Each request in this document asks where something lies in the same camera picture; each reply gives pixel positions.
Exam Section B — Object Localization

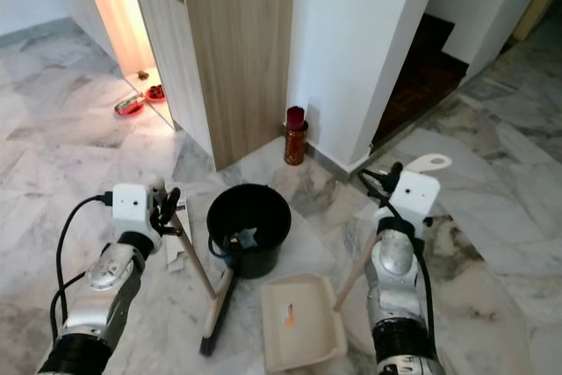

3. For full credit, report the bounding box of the wooden broom with dark bristles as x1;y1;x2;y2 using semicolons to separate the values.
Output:
148;175;237;358

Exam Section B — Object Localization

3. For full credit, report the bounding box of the beige long-handled dustpan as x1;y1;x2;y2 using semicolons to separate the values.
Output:
260;153;452;373

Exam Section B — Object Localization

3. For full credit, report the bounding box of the black plastic bucket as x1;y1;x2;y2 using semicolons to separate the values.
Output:
206;183;293;280

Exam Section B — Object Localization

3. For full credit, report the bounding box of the dark wooden staircase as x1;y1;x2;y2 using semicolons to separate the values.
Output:
371;12;471;149

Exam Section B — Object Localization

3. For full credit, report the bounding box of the red-capped orange spray can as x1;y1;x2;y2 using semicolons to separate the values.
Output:
283;105;311;168

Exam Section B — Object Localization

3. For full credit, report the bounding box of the red pet bowl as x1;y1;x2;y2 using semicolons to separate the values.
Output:
113;93;147;118
144;83;169;103

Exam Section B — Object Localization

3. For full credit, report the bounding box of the light wood cabinet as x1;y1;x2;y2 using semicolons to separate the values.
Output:
42;0;299;171

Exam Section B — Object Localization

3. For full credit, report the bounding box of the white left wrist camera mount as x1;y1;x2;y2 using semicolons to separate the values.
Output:
112;183;162;237

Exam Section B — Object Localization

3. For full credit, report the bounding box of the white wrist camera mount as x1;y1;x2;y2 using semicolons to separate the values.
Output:
112;183;162;237
390;168;443;223

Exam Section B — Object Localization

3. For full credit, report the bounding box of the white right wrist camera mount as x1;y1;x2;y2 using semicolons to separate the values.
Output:
390;168;443;223

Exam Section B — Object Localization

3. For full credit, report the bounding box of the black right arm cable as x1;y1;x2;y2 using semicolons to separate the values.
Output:
357;162;438;332

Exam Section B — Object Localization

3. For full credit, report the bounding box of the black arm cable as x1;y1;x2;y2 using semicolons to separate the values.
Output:
55;191;117;350
357;162;438;332

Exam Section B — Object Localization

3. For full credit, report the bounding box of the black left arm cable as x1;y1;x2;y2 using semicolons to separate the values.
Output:
55;191;117;350

